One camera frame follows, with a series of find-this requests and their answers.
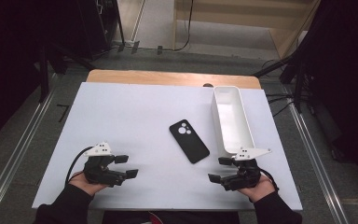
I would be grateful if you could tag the black metal stand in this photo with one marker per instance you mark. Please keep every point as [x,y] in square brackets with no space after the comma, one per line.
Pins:
[298,84]
[43,77]

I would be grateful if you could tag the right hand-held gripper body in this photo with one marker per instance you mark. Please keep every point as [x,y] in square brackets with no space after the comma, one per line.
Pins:
[244,175]

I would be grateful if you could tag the person's right hand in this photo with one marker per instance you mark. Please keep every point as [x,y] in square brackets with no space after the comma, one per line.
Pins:
[261,191]

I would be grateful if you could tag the black curtain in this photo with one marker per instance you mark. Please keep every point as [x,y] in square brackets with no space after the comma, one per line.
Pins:
[9,62]
[348,77]

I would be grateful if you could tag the aluminium floor rail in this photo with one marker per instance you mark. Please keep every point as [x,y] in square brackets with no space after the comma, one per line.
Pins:
[15,158]
[317,158]

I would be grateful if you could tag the light wooden shelf unit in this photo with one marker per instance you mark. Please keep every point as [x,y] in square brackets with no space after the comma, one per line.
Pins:
[292,34]

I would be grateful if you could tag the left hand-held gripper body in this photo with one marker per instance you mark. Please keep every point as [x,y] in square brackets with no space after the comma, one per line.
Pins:
[101,172]

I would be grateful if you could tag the small dark object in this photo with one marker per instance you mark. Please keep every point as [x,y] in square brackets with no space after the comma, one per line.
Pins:
[208,85]

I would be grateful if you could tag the black equipment rack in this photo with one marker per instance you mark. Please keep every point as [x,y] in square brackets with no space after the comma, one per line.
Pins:
[96,28]

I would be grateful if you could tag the white board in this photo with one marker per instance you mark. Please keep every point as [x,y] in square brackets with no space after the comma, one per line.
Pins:
[136,124]

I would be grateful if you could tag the white oblong plastic container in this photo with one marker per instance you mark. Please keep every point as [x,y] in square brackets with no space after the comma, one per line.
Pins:
[233,121]

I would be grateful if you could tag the person's left hand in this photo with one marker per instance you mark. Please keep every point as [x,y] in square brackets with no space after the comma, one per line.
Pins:
[80,183]

